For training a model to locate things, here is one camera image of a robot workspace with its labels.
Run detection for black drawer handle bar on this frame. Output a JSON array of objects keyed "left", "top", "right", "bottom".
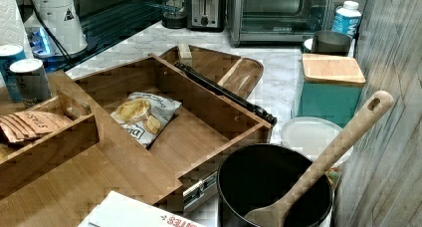
[{"left": 174, "top": 62, "right": 278, "bottom": 126}]

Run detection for wooden drawer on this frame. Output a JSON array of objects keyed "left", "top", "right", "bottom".
[{"left": 76, "top": 55, "right": 272, "bottom": 180}]

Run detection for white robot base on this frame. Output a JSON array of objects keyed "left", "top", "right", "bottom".
[{"left": 32, "top": 0, "right": 88, "bottom": 56}]

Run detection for metal drawer slide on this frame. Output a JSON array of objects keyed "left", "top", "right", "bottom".
[{"left": 183, "top": 172, "right": 217, "bottom": 213}]

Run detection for wooden serving tray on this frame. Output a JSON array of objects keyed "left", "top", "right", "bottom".
[{"left": 158, "top": 43, "right": 265, "bottom": 101}]

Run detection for chips bag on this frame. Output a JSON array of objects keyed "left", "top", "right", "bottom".
[{"left": 111, "top": 92, "right": 181, "bottom": 148}]

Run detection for black cooking pot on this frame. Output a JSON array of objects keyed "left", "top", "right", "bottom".
[{"left": 217, "top": 143, "right": 333, "bottom": 227}]

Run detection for silver toaster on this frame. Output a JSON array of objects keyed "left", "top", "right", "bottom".
[{"left": 186, "top": 0, "right": 225, "bottom": 32}]

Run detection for silver toaster oven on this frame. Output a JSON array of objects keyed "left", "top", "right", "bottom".
[{"left": 227, "top": 0, "right": 356, "bottom": 47}]

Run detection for black blender base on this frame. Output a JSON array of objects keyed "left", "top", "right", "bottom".
[{"left": 161, "top": 0, "right": 187, "bottom": 29}]

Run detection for teal box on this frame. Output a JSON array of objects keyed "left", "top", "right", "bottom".
[{"left": 291, "top": 82, "right": 361, "bottom": 127}]

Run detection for wooden spatula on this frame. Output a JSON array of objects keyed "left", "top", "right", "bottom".
[{"left": 245, "top": 91, "right": 394, "bottom": 227}]

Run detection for grey metal cup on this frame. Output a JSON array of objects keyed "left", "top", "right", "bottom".
[{"left": 311, "top": 30, "right": 351, "bottom": 57}]

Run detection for bamboo cutting board lid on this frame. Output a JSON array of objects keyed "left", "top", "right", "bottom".
[{"left": 302, "top": 54, "right": 366, "bottom": 87}]

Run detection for white cardboard box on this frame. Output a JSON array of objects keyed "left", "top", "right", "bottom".
[{"left": 78, "top": 191, "right": 205, "bottom": 227}]

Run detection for white blue bottle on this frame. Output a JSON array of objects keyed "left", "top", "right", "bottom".
[{"left": 331, "top": 1, "right": 361, "bottom": 39}]

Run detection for wooden organizer cabinet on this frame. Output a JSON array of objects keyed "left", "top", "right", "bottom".
[{"left": 1, "top": 72, "right": 183, "bottom": 227}]

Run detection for grey can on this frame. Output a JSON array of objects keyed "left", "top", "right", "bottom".
[{"left": 10, "top": 59, "right": 52, "bottom": 109}]

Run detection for brown snack packets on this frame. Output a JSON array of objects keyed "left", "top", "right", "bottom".
[{"left": 0, "top": 111, "right": 72, "bottom": 143}]

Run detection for blue can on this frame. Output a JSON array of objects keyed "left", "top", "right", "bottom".
[{"left": 0, "top": 44, "right": 26, "bottom": 102}]

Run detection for paper towel roll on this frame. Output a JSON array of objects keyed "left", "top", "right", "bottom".
[{"left": 0, "top": 0, "right": 33, "bottom": 58}]

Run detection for black cable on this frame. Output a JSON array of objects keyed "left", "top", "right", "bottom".
[{"left": 25, "top": 0, "right": 76, "bottom": 66}]

